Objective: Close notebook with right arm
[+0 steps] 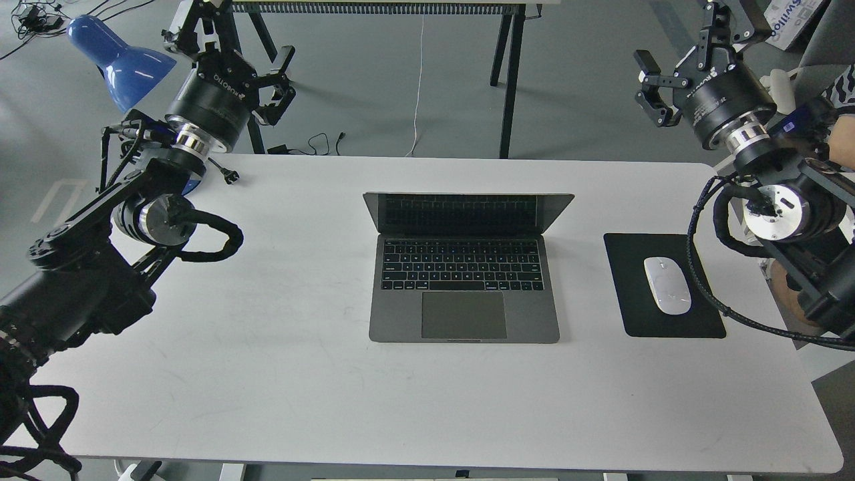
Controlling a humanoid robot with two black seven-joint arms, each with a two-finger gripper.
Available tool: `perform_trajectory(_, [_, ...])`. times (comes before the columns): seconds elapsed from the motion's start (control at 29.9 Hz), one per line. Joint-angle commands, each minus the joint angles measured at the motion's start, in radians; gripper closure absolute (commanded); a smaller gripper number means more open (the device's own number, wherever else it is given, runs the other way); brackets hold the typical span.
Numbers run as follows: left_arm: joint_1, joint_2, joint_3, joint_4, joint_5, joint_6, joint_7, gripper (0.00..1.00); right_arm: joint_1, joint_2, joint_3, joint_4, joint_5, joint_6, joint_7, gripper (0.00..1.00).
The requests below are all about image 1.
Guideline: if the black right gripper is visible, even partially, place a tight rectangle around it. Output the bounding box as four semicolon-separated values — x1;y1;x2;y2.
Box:
633;1;778;150

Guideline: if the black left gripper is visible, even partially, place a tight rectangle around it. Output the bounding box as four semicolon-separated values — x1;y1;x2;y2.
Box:
162;1;296;152

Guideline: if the grey laptop computer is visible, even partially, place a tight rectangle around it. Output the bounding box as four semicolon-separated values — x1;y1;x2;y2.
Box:
363;192;574;344

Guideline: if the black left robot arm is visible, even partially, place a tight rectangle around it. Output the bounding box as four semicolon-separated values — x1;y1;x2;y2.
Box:
2;1;295;480

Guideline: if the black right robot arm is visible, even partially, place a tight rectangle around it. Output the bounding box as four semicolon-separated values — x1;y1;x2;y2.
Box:
633;1;853;351

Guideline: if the blue desk lamp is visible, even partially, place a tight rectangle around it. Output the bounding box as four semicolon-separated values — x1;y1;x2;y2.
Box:
67;15;202;196

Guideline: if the white cardboard box blue print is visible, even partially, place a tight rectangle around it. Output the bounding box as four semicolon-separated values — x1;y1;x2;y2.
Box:
764;1;830;51

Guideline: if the white office chair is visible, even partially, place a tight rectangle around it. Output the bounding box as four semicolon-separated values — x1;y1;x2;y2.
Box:
761;1;854;114

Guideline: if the person in striped shirt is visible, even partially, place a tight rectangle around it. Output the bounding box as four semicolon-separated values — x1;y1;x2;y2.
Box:
821;63;854;171

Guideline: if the black trestle table background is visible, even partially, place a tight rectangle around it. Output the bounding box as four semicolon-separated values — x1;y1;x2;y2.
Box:
232;1;542;158

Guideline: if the black mouse pad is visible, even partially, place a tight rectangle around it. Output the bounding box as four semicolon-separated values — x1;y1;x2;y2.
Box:
603;232;726;339

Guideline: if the white computer mouse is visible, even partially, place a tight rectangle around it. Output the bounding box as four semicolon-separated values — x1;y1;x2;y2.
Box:
643;257;692;316

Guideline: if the black power cable on floor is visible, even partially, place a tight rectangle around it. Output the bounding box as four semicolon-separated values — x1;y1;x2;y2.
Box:
266;132;346;157

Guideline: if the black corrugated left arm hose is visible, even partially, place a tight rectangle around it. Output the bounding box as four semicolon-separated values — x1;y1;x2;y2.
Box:
175;209;244;263

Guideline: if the white hanging cable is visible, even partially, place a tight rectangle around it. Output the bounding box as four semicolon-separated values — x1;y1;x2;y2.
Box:
403;15;425;158

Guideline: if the black cable bundle floor corner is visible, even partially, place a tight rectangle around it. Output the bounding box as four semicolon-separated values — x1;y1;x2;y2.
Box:
1;1;153;60

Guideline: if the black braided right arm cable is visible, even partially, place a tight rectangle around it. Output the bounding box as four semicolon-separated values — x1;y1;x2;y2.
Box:
686;175;855;351

